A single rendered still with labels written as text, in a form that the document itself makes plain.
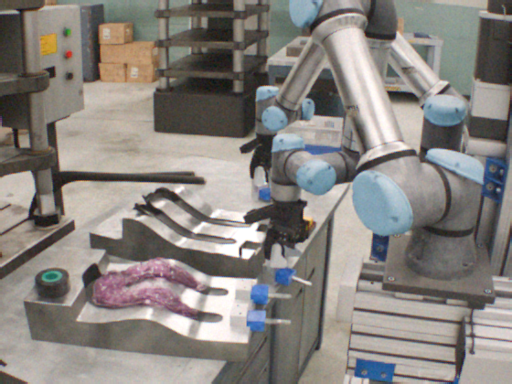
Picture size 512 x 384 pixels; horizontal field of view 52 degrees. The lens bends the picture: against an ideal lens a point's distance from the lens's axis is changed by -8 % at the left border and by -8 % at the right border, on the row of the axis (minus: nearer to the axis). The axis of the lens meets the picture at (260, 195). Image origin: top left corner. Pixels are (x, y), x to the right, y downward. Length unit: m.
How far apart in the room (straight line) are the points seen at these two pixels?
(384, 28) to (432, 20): 6.51
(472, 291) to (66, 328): 0.86
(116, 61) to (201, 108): 3.00
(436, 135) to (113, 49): 6.97
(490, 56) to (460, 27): 6.49
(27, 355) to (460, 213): 0.95
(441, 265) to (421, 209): 0.16
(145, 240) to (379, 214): 0.77
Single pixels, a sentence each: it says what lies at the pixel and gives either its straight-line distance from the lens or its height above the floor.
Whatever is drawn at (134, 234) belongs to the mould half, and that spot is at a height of 0.89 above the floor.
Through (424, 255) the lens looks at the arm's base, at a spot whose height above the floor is 1.08.
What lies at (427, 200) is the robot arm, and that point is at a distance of 0.99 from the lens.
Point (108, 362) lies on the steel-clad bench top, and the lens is 1.26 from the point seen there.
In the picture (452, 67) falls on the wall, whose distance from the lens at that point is 7.81.
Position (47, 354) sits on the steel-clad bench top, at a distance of 1.31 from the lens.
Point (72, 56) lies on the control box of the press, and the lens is 2.10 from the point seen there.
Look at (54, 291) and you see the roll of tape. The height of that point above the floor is 0.93.
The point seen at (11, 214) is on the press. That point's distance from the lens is 2.06.
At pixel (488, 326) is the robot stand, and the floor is 0.96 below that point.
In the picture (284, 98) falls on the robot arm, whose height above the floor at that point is 1.21.
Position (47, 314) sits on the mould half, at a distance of 1.29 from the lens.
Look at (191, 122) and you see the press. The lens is 5.49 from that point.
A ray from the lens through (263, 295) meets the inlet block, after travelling 1.33.
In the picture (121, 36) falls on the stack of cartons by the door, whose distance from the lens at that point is 8.09.
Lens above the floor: 1.59
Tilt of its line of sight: 23 degrees down
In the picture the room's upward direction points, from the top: 1 degrees clockwise
